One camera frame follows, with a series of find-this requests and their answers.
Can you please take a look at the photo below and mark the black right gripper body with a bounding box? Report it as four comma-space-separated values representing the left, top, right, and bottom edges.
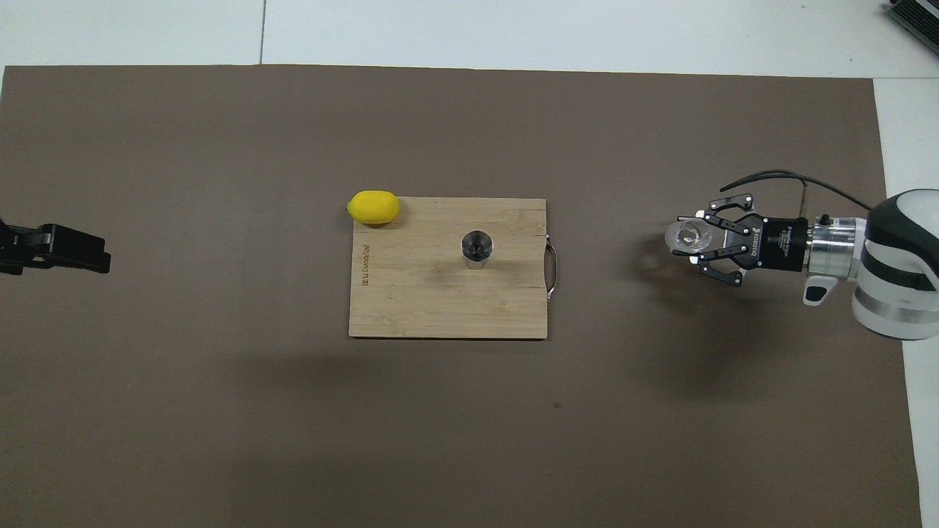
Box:
744, 217, 808, 273

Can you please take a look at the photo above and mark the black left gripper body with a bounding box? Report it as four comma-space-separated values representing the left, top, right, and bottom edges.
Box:
0, 219, 44, 276

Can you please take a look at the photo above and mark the brown table mat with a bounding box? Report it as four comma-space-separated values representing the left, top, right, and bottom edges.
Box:
0, 65, 924, 528

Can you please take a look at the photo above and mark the grey ribbed device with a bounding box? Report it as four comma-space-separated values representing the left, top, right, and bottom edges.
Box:
884, 0, 939, 52

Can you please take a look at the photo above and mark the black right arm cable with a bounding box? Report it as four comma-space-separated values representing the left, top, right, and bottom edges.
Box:
719, 170, 874, 211

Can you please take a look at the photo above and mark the yellow lemon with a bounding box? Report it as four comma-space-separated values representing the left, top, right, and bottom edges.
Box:
346, 190, 402, 225

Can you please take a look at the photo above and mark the clear glass cup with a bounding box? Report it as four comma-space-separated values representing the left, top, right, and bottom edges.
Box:
665, 220, 714, 255

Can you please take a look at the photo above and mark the wooden cutting board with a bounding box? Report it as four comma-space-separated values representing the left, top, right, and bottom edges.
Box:
348, 197, 558, 340

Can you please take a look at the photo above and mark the steel double jigger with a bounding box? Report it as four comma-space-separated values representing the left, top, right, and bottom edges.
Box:
461, 230, 494, 271

